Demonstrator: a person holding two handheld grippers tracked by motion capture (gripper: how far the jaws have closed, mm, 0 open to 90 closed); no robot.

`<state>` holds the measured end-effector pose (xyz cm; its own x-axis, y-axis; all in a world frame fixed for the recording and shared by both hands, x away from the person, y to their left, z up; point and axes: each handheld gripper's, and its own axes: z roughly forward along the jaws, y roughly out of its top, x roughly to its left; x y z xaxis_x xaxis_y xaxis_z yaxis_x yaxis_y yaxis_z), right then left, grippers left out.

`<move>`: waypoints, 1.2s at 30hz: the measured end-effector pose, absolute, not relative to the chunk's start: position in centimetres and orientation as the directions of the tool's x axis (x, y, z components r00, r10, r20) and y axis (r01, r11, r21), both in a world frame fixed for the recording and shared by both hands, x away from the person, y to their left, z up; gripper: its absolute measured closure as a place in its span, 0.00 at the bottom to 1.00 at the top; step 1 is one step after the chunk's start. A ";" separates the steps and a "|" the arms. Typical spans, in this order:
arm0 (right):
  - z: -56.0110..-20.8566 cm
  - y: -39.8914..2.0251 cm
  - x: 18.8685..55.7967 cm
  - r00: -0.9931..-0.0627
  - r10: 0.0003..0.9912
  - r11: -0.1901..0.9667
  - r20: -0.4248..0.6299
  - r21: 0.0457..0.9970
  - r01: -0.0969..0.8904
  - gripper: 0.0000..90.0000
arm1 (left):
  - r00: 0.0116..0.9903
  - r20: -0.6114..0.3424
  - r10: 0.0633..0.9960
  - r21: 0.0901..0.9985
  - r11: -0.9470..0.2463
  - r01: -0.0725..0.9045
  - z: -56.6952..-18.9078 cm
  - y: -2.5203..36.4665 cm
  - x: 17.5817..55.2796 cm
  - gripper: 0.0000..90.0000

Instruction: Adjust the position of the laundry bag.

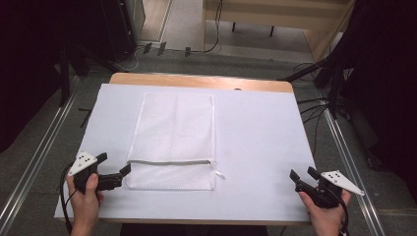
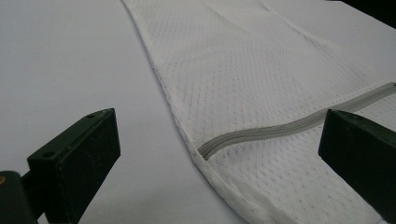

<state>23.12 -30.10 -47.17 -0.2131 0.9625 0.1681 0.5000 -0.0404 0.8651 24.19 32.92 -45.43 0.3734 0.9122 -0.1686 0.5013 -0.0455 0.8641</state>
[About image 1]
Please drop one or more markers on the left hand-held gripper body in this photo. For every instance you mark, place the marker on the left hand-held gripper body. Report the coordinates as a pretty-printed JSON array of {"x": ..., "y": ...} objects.
[{"x": 82, "y": 162}]

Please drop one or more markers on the white table sheet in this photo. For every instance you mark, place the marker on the white table sheet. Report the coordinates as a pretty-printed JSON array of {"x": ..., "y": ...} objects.
[{"x": 259, "y": 137}]

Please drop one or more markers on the person's left hand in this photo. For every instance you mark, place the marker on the person's left hand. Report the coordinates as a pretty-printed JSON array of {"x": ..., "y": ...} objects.
[{"x": 83, "y": 206}]

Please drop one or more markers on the light wooden bench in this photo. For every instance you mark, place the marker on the light wooden bench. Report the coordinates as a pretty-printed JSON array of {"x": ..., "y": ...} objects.
[{"x": 262, "y": 14}]

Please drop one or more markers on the aluminium floor rail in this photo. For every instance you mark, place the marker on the aluminium floor rail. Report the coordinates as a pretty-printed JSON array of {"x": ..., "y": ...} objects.
[
  {"x": 36, "y": 157},
  {"x": 350, "y": 170}
]

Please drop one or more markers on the white mesh laundry bag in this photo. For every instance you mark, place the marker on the white mesh laundry bag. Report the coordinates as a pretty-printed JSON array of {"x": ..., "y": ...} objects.
[{"x": 173, "y": 141}]

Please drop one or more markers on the wooden table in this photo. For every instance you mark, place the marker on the wooden table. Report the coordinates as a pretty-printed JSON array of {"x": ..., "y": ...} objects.
[{"x": 196, "y": 80}]

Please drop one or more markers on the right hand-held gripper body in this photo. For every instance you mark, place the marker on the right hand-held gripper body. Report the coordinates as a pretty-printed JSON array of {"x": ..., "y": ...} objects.
[{"x": 331, "y": 193}]

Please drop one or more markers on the black cabinet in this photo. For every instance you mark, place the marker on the black cabinet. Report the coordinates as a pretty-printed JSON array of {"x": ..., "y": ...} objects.
[{"x": 119, "y": 29}]

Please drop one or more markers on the person's right hand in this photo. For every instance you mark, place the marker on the person's right hand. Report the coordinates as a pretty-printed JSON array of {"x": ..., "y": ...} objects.
[{"x": 326, "y": 218}]

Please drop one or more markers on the dark curtain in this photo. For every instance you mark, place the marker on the dark curtain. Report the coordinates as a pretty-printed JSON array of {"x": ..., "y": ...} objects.
[
  {"x": 387, "y": 91},
  {"x": 23, "y": 65}
]

